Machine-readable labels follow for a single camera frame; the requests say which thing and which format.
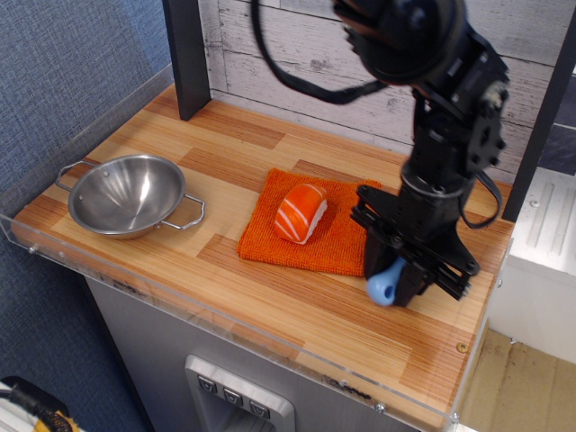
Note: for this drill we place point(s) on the white toy sink unit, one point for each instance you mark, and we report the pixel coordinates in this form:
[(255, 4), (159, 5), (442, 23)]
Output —
[(534, 301)]

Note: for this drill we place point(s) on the silver dispenser button panel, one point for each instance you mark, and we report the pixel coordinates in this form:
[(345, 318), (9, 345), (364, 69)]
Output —
[(225, 401)]

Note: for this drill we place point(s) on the black vertical post right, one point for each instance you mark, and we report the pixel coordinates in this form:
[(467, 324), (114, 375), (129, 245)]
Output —
[(544, 122)]

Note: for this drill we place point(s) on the orange knitted cloth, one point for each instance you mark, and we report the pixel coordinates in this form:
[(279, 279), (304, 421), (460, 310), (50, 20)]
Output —
[(337, 245)]

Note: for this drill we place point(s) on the black vertical post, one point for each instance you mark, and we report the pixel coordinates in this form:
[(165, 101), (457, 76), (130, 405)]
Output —
[(185, 38), (544, 122)]

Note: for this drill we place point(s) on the stainless steel bowl with handles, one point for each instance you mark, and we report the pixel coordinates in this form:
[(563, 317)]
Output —
[(126, 197)]

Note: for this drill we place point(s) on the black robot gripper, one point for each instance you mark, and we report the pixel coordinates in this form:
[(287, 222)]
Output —
[(418, 225)]

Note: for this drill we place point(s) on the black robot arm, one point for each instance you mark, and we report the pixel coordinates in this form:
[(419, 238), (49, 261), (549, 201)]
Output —
[(460, 85)]

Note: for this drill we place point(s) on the black vertical post left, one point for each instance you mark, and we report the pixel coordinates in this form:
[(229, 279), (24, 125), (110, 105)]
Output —
[(185, 38)]

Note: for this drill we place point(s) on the salmon nigiri sushi toy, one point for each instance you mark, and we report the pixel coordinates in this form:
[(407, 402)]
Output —
[(300, 212)]

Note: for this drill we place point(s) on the grey toy fridge cabinet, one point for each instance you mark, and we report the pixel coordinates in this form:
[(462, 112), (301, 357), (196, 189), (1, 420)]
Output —
[(153, 345)]

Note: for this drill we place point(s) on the blue grey ice cream scoop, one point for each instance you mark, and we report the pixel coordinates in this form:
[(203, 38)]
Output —
[(382, 287)]

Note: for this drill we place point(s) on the clear acrylic guard rail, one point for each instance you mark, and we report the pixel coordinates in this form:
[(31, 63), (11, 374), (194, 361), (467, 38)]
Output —
[(179, 297)]

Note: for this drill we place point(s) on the yellow black object corner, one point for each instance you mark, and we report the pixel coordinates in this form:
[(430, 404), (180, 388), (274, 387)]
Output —
[(25, 411)]

